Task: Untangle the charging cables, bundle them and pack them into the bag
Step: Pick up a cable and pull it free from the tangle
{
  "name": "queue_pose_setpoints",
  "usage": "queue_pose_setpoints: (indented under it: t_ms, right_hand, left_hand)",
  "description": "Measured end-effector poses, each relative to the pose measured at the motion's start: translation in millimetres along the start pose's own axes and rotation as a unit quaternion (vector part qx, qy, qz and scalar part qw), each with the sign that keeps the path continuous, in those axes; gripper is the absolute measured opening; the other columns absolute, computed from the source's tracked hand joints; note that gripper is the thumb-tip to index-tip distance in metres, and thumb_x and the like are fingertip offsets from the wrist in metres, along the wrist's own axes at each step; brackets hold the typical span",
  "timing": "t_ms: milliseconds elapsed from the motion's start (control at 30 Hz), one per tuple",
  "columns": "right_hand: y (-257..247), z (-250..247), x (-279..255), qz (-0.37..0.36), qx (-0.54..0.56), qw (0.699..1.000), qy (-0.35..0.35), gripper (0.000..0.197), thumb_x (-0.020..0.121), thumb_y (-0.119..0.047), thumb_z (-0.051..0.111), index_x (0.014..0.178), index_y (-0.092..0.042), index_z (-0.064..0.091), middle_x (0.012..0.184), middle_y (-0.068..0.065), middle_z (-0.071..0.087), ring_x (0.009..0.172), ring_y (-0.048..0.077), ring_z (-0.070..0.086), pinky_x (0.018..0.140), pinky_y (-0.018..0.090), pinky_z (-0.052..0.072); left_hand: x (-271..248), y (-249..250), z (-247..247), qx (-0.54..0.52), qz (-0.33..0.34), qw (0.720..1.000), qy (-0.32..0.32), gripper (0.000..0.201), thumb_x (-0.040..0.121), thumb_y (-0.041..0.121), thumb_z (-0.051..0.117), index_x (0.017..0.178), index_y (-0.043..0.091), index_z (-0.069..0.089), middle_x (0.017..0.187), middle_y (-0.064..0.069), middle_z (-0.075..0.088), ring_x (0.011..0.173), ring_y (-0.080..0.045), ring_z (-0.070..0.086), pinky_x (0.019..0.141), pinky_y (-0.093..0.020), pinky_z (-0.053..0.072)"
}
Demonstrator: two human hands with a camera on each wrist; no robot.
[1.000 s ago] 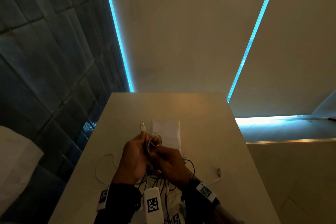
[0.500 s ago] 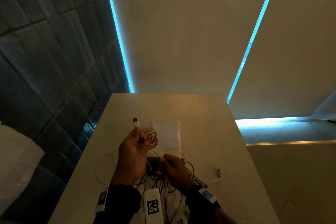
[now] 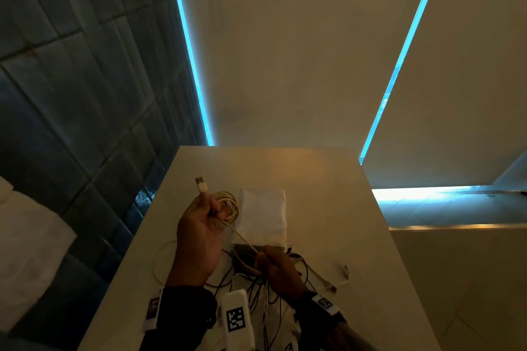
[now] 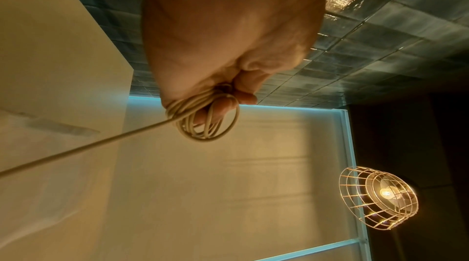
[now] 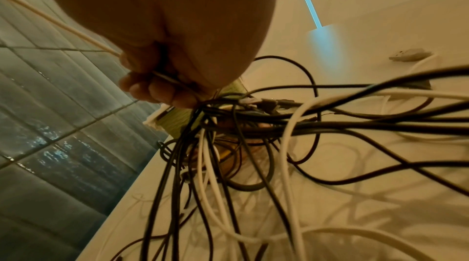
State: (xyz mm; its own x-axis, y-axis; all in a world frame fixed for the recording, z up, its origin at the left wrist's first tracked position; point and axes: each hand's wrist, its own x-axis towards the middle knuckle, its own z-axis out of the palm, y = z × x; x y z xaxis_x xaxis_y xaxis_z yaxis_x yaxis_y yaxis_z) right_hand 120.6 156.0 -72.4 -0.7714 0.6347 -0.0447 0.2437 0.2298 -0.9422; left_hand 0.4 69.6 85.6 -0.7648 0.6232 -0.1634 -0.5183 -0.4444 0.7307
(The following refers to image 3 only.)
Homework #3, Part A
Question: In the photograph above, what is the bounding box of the person's left hand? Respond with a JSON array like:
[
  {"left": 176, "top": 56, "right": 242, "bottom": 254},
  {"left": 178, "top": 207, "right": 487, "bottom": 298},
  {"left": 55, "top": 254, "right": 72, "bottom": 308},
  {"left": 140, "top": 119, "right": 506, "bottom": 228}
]
[{"left": 165, "top": 191, "right": 231, "bottom": 288}]

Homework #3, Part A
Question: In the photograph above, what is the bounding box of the person's right hand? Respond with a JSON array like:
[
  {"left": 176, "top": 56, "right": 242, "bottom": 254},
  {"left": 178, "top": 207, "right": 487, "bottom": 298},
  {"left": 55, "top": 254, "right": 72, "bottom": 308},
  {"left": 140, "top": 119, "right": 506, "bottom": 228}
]
[{"left": 254, "top": 245, "right": 308, "bottom": 302}]

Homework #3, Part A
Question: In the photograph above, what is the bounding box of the tangle of cables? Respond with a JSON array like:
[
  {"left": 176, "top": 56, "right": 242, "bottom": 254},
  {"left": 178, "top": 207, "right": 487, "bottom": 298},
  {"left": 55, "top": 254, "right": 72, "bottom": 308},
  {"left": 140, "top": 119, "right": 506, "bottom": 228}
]
[{"left": 152, "top": 239, "right": 351, "bottom": 351}]

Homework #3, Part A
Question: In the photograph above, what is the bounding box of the white plastic pouch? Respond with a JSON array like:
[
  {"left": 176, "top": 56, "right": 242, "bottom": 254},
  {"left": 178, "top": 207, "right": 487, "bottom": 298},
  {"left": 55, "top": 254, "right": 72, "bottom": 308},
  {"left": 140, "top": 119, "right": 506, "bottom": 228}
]
[{"left": 231, "top": 187, "right": 293, "bottom": 265}]

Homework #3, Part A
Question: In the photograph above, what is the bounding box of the white table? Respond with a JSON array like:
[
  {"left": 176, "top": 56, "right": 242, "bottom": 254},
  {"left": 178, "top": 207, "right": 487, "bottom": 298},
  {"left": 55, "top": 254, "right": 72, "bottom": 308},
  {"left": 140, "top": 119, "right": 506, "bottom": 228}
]
[{"left": 78, "top": 145, "right": 441, "bottom": 351}]

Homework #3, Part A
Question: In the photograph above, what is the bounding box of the window sill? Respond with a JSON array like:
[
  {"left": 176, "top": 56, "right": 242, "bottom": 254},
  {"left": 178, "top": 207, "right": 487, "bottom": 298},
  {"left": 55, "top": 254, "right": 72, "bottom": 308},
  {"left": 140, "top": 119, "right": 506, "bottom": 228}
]
[{"left": 372, "top": 185, "right": 527, "bottom": 228}]

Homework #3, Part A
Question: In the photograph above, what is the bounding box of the white pillow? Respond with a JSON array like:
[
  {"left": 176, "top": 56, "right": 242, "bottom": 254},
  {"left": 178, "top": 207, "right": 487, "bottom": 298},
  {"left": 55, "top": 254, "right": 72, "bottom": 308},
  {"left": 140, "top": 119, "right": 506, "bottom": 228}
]
[{"left": 0, "top": 175, "right": 78, "bottom": 333}]

